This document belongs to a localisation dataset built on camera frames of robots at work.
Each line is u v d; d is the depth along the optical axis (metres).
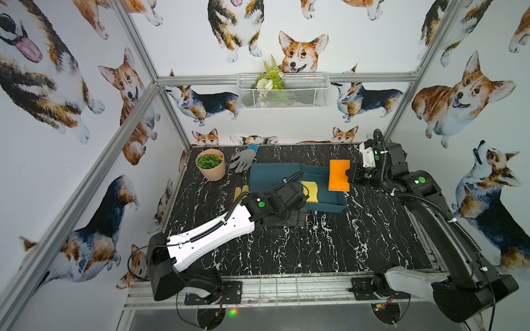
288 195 0.53
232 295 0.74
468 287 0.39
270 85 0.82
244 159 1.13
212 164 0.98
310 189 0.83
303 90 0.92
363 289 0.73
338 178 0.73
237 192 1.02
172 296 0.45
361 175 0.62
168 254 0.40
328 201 0.85
